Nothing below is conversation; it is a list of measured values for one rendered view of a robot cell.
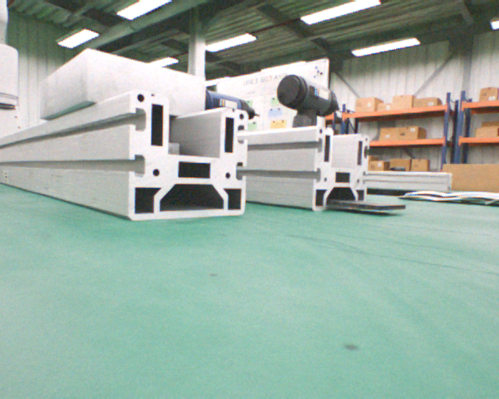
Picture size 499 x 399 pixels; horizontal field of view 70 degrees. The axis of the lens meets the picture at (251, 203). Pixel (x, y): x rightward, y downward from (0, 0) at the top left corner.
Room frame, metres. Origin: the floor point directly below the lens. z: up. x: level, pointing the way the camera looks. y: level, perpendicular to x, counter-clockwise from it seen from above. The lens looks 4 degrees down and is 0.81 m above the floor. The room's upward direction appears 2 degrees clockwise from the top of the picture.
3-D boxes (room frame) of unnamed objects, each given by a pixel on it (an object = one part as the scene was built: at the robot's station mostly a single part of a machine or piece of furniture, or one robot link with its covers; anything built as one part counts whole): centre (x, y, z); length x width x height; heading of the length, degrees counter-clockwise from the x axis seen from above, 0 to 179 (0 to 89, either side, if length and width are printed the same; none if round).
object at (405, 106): (9.96, -3.86, 1.58); 2.83 x 0.98 x 3.15; 49
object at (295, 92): (0.73, -0.12, 0.89); 0.20 x 0.08 x 0.22; 140
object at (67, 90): (0.38, 0.14, 0.87); 0.16 x 0.11 x 0.07; 42
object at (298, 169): (0.69, 0.17, 0.82); 0.80 x 0.10 x 0.09; 42
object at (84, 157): (0.56, 0.31, 0.82); 0.80 x 0.10 x 0.09; 42
